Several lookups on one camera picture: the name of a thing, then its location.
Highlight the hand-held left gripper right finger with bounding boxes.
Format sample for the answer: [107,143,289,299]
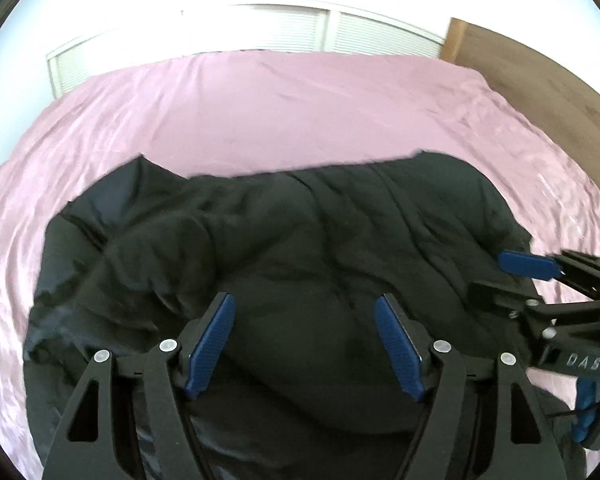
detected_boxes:
[374,292,569,480]

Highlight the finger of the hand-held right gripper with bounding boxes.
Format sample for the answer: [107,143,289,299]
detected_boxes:
[498,249,600,302]
[467,280,600,342]

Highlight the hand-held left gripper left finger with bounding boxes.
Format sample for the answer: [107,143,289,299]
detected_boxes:
[42,292,236,480]

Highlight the black puffer coat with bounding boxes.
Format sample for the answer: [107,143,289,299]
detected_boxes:
[22,150,588,480]

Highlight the wooden headboard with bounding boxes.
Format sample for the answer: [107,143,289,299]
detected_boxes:
[439,17,600,201]

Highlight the pink bed duvet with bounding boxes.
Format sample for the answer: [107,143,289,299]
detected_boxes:
[0,51,600,480]

